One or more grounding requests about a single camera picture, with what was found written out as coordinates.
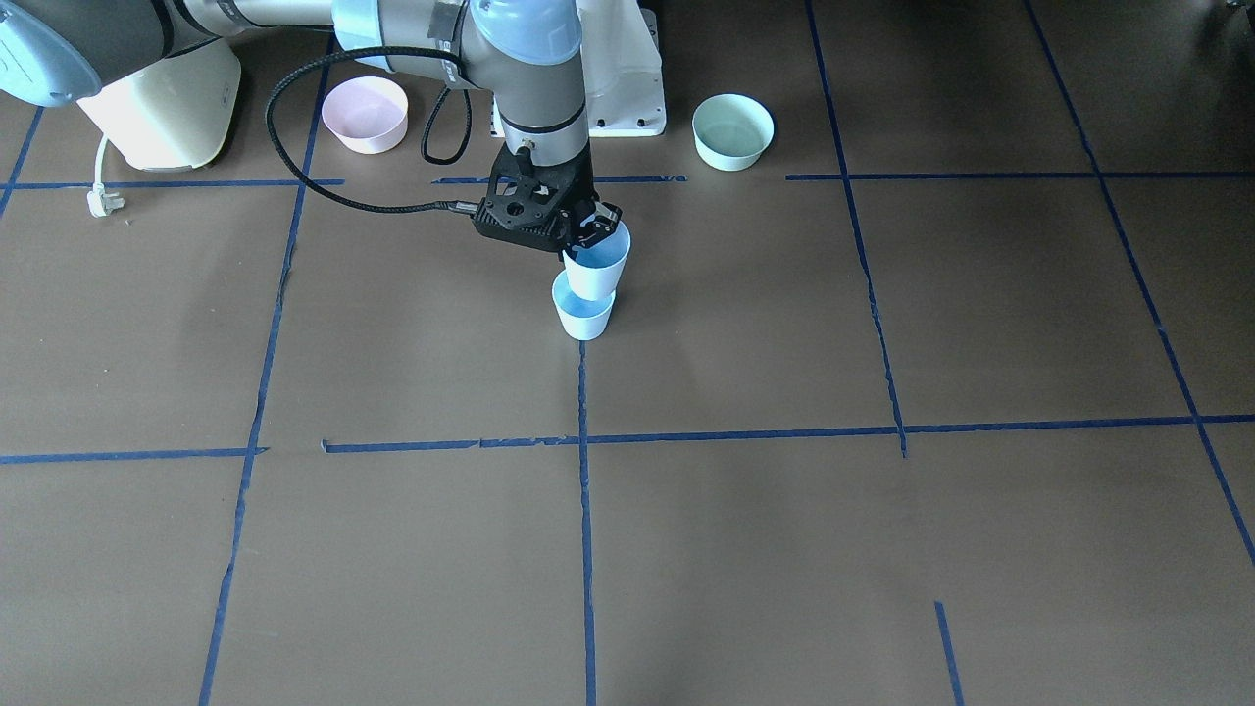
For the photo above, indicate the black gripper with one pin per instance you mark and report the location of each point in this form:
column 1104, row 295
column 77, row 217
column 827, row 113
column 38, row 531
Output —
column 580, row 195

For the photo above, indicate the light blue cup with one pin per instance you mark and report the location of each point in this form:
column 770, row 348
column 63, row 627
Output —
column 594, row 272
column 581, row 319

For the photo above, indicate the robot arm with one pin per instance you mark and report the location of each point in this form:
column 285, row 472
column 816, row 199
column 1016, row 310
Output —
column 55, row 52

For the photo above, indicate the green bowl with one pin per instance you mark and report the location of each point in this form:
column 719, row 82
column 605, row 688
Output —
column 731, row 131

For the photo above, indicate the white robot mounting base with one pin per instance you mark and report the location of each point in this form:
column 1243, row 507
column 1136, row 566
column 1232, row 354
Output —
column 616, row 42

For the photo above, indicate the pink bowl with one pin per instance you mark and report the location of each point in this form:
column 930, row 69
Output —
column 368, row 114

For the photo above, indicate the cream toaster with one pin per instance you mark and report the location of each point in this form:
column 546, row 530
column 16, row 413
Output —
column 174, row 116

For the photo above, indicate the white power plug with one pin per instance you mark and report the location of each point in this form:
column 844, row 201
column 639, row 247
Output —
column 102, row 202

